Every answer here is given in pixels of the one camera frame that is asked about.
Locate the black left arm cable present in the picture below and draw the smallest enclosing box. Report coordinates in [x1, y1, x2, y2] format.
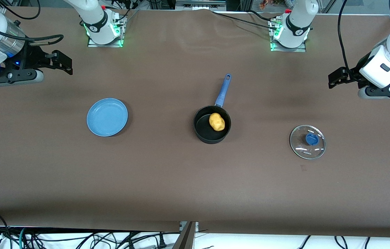
[337, 0, 352, 71]

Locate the glass lid with blue knob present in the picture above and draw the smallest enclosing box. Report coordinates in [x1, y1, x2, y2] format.
[289, 124, 327, 160]

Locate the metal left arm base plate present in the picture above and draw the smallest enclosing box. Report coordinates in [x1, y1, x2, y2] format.
[270, 42, 307, 53]

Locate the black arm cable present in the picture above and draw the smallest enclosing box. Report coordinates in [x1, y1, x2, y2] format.
[0, 0, 64, 46]
[337, 0, 352, 71]

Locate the yellow potato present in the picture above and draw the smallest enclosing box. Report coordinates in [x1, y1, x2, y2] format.
[209, 112, 226, 132]

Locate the aluminium profile post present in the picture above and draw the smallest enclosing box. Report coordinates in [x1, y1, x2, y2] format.
[172, 221, 199, 249]

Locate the black cable across table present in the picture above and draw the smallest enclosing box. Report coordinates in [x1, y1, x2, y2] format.
[211, 10, 274, 29]

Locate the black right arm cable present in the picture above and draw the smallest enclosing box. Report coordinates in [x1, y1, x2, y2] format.
[0, 0, 64, 46]

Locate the dark pot with blue handle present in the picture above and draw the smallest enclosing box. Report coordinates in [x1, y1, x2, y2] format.
[193, 73, 232, 145]

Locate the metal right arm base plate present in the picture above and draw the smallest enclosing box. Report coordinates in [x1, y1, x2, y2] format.
[87, 37, 125, 48]

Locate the brown table cover sheet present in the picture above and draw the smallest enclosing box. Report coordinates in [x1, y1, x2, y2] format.
[0, 6, 390, 238]

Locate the aluminium frame rail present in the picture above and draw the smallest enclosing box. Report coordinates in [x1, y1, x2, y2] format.
[175, 0, 227, 10]

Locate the blue round plate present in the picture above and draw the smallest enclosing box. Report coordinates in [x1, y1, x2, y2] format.
[86, 98, 129, 137]

